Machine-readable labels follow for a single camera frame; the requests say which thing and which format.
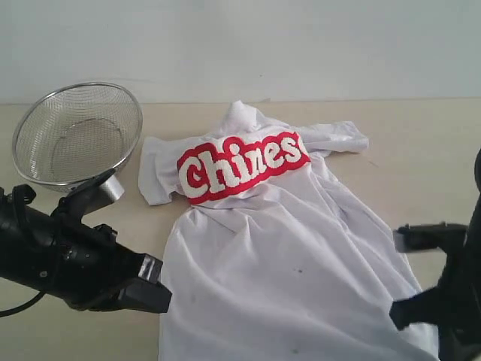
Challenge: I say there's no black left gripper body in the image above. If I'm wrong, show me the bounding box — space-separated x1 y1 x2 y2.
56 229 163 312

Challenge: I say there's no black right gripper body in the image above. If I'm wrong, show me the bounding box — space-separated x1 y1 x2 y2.
437 249 480 360

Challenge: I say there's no white t-shirt red lettering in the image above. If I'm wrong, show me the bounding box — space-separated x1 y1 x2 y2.
138 102 439 360

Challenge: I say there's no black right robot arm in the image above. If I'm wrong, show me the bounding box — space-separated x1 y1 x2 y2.
389 201 480 360

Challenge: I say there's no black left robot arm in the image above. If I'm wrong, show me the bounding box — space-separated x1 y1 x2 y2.
1 187 172 317

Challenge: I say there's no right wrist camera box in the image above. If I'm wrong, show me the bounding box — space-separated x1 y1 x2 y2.
393 222 467 253

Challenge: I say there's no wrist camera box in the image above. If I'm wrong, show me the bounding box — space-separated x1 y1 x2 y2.
53 168 125 220
393 222 467 253

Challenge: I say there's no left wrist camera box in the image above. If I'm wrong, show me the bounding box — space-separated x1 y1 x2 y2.
53 168 125 220

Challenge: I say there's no metal mesh strainer bowl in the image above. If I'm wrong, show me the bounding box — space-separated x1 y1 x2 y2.
11 82 143 193

